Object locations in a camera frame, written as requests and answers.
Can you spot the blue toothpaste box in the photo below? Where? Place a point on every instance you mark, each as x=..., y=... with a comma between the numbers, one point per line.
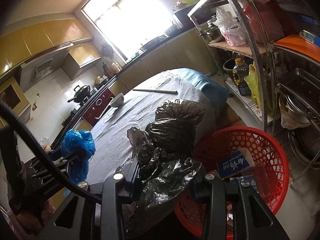
x=232, y=165

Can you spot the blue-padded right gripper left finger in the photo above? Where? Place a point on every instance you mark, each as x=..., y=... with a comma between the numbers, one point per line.
x=81, y=218

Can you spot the range hood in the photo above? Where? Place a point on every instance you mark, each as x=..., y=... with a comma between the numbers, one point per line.
x=35, y=70

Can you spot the cooking oil bottle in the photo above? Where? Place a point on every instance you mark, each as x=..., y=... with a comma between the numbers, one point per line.
x=240, y=71

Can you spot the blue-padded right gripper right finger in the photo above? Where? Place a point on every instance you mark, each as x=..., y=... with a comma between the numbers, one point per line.
x=252, y=218

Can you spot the black microwave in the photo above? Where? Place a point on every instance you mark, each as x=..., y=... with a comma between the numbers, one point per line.
x=181, y=16

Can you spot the black plastic bag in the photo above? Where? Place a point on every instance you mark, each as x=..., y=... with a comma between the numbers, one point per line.
x=165, y=166

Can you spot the long wooden stick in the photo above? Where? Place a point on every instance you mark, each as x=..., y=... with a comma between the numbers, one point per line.
x=156, y=91

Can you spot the steel pot on shelf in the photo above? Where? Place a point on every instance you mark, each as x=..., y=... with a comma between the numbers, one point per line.
x=213, y=32

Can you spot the dark red oven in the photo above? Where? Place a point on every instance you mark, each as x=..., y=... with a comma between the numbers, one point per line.
x=95, y=110

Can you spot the black wok with lid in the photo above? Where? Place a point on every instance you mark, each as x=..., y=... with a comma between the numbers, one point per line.
x=80, y=93

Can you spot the blue plastic bag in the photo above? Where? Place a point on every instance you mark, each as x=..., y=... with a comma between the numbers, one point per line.
x=81, y=144

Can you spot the bare left hand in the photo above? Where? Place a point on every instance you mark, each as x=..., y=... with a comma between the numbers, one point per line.
x=48, y=211

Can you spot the metal storage shelf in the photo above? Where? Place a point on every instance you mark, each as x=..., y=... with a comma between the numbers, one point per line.
x=283, y=70

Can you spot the red plastic basket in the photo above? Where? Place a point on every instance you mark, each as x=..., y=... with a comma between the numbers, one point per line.
x=268, y=173

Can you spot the white pink plastic bag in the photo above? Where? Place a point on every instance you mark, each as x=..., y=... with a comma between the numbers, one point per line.
x=230, y=28

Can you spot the yellow plastic bag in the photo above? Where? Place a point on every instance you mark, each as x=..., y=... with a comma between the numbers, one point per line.
x=252, y=82

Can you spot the grey tablecloth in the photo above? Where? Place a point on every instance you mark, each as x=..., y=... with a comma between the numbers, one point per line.
x=113, y=147

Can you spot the white ceramic bowl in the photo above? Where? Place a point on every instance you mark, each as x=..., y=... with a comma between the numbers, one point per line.
x=117, y=101

